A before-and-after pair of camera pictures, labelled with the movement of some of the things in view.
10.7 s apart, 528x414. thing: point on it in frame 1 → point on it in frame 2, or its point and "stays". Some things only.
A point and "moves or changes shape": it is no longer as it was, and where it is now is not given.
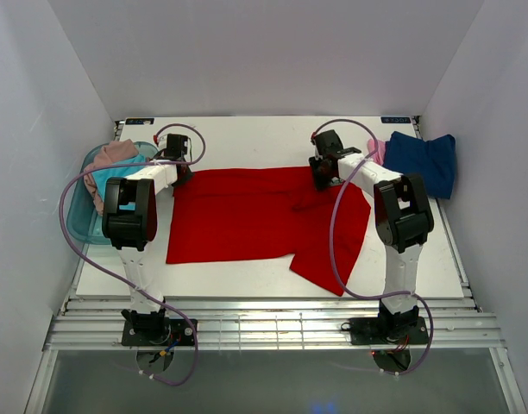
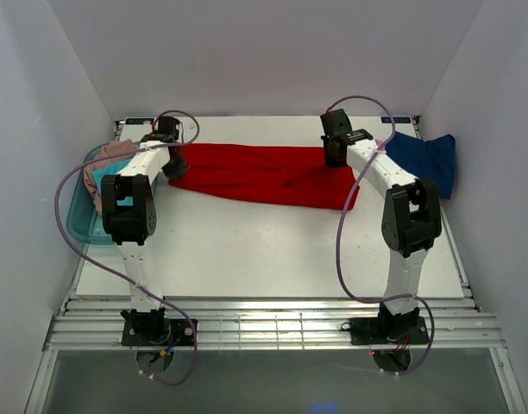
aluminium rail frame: [269, 323] stays
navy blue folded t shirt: [434, 160] stays
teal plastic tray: [84, 221] stays
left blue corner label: [140, 122] stays
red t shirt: [237, 212] moves or changes shape
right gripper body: [321, 180] → [332, 162]
